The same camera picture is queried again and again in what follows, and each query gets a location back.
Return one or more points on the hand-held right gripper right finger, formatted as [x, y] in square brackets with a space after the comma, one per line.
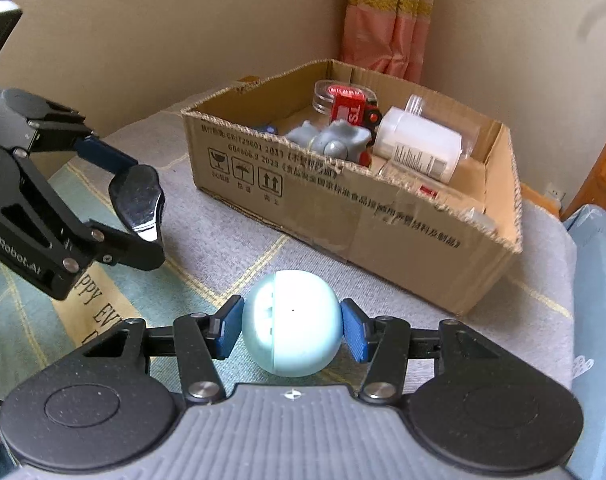
[355, 332]

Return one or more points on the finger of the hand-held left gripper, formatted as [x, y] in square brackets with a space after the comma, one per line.
[103, 155]
[128, 252]

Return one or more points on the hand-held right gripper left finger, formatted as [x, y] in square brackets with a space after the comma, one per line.
[228, 330]

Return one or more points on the light blue egg-shaped case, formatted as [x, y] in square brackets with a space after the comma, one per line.
[295, 325]

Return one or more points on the cardboard box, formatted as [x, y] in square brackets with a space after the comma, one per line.
[363, 230]

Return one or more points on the clear jar of yellow capsules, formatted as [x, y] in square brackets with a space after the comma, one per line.
[433, 192]

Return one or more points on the grey toy figure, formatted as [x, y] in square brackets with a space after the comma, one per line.
[333, 141]

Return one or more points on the white supplement bottle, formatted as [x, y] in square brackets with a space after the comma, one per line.
[418, 145]

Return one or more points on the red toy truck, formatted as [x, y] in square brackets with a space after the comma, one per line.
[350, 109]

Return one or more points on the clear plastic bottle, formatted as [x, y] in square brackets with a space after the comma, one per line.
[465, 127]

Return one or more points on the small blue toy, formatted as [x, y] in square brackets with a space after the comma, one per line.
[269, 129]

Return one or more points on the clear round container red label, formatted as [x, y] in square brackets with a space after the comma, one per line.
[328, 92]

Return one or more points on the blue pillow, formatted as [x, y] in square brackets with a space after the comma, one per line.
[598, 340]

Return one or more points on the wooden chair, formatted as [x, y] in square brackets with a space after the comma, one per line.
[605, 175]

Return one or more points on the pink curtain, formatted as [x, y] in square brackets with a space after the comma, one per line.
[390, 15]

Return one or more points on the white wall socket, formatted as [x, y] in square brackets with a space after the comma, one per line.
[556, 193]

